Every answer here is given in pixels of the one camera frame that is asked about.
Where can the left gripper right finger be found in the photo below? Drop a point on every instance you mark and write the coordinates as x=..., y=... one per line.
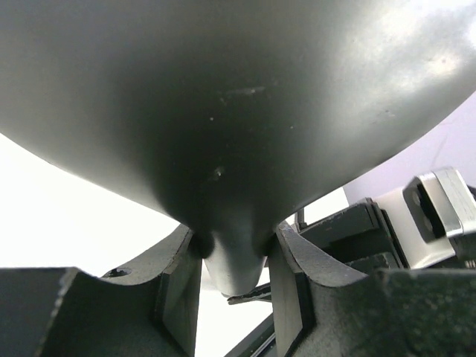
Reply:
x=322, y=307

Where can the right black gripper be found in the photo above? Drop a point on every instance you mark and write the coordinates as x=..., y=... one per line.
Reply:
x=360, y=236

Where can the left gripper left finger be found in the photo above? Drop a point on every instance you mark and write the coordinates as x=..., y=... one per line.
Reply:
x=146, y=307

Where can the grey shower head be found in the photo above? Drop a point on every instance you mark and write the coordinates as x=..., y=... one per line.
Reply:
x=229, y=116

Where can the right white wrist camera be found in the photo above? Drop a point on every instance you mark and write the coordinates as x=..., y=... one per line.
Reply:
x=433, y=219

